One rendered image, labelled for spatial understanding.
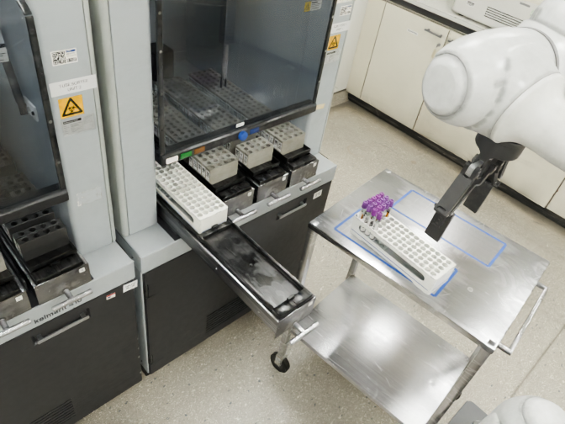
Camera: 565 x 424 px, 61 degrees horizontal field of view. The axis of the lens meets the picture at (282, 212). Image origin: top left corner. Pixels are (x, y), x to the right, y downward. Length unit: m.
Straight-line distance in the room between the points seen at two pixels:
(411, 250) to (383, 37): 2.47
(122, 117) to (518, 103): 0.89
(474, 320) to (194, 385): 1.12
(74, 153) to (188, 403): 1.11
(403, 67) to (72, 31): 2.78
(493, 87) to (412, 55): 2.95
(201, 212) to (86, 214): 0.30
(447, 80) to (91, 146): 0.87
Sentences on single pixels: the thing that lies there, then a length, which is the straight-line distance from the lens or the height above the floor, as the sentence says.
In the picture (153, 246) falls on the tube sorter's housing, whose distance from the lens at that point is 1.44.
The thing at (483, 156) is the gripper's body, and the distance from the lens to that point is 0.84.
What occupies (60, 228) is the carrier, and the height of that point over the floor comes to 0.88.
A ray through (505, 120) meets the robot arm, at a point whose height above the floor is 1.52.
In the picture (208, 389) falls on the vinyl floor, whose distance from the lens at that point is 2.00.
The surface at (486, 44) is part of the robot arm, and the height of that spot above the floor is 1.59.
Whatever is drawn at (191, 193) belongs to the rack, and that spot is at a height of 0.85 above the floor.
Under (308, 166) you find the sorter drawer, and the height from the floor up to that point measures 0.79.
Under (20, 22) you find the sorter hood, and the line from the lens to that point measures 1.04.
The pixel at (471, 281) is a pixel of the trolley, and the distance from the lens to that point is 1.46.
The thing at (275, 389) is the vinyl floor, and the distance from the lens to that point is 2.03.
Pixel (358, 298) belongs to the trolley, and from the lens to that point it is 2.00.
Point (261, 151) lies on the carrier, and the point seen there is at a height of 0.87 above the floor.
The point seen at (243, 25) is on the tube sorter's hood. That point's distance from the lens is 1.32.
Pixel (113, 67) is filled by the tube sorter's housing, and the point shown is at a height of 1.26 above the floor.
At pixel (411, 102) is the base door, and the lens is 3.60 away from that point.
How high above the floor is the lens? 1.76
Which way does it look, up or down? 41 degrees down
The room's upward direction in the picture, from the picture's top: 11 degrees clockwise
